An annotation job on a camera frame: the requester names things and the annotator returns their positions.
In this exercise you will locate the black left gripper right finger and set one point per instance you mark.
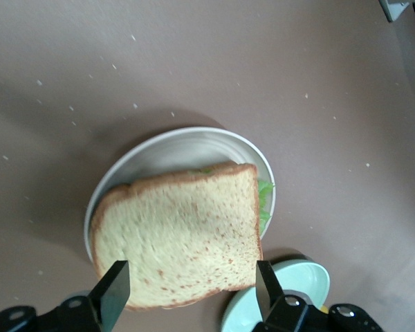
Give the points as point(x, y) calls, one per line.
point(273, 294)

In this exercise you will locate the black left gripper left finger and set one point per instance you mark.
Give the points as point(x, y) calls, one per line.
point(110, 294)

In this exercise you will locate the yellow mustard squeeze bottle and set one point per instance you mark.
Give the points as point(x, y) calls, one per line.
point(324, 308)

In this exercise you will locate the brown bread slice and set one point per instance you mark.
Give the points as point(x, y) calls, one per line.
point(180, 238)

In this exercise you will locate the green lettuce leaf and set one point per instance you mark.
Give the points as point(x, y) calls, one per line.
point(264, 204)

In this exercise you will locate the mint green plate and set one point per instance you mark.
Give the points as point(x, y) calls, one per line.
point(297, 276)

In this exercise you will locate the beige plate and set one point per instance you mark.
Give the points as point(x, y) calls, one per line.
point(180, 152)

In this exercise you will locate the brown table cover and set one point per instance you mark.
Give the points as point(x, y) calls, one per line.
point(228, 69)

